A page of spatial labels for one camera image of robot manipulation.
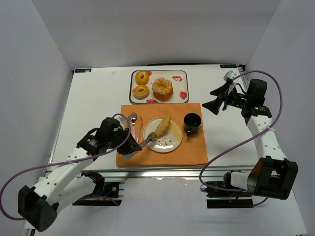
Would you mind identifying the metal serving tongs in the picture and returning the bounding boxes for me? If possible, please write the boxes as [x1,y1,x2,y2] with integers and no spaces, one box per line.
[124,132,157,162]

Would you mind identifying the oblong golden bread roll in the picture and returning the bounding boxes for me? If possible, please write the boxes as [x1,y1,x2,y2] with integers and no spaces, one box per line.
[155,116,171,138]

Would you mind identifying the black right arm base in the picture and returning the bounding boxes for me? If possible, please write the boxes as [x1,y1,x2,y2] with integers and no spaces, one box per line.
[200,171,253,209]

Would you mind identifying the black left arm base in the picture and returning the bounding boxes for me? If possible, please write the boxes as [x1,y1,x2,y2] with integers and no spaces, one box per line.
[72,171,125,207]

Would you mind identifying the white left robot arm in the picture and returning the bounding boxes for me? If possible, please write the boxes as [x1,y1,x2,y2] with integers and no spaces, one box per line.
[18,117,142,232]

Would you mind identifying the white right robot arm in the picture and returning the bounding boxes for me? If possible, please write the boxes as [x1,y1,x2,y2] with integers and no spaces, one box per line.
[203,79,298,200]

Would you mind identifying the sugar crusted round bread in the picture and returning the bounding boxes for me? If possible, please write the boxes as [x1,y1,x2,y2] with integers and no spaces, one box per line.
[152,77,173,101]

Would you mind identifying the dark green mug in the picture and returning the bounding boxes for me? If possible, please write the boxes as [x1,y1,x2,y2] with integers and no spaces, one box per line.
[183,113,202,136]

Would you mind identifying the cream ceramic plate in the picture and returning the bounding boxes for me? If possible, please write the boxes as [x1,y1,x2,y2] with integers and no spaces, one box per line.
[143,117,183,153]

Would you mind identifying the orange cloth placemat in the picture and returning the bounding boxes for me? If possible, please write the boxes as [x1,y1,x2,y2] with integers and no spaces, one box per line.
[116,103,208,167]

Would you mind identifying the near glazed bagel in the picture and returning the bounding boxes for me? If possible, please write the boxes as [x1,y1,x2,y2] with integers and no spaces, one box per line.
[133,85,150,99]

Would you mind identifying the glazed bagel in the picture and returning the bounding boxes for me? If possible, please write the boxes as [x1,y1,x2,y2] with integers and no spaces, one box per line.
[135,71,150,85]
[133,85,150,99]

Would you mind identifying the strawberry print white tray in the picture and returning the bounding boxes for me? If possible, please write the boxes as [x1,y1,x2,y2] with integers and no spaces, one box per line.
[129,69,189,104]

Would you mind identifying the far glazed bagel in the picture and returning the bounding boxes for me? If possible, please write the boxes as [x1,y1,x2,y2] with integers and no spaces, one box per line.
[135,71,150,85]

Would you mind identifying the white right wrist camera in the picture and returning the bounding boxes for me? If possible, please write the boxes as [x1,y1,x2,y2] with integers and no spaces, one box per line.
[223,70,236,82]

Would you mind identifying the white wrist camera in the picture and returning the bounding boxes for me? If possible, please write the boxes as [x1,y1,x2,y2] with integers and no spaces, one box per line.
[223,70,236,82]
[115,116,126,123]

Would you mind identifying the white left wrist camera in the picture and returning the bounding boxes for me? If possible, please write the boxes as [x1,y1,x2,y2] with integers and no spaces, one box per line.
[115,116,126,123]

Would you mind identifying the pink handled knife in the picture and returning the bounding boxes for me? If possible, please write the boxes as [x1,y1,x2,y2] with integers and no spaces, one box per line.
[126,115,130,131]

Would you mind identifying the pink handled fork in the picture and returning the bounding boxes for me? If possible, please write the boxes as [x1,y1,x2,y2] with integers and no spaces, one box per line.
[136,116,143,143]

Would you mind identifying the pink handled spoon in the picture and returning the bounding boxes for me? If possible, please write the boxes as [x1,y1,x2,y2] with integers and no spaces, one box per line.
[130,112,137,139]

